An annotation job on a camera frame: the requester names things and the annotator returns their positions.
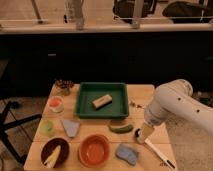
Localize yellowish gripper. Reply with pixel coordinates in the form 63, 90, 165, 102
137, 123, 154, 144

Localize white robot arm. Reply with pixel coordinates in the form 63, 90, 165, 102
136, 79, 213, 144

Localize green plastic tray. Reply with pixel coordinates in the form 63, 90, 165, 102
75, 82, 129, 119

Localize green cucumber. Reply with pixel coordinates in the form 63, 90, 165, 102
108, 124, 134, 134

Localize small metal fork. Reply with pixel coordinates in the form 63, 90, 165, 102
129, 101, 144, 109

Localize orange bowl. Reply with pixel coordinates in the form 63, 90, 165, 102
78, 134, 110, 168

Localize tan wooden block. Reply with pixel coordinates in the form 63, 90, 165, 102
92, 94, 112, 109

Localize grey triangular cloth piece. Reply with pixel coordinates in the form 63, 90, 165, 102
61, 119, 80, 138

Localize wooden table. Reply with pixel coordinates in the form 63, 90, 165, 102
24, 84, 178, 171

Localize dark brown bowl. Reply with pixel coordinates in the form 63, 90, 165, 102
41, 138, 69, 169

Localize white cup orange contents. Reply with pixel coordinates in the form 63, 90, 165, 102
47, 96, 64, 113

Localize yellow corn piece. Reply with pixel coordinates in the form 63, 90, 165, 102
44, 145, 61, 169

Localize green cup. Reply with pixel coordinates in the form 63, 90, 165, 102
40, 120, 54, 137

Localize black office chair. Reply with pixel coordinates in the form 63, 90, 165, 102
0, 59, 42, 165

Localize white black handled brush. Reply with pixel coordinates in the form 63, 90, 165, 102
135, 128, 177, 171

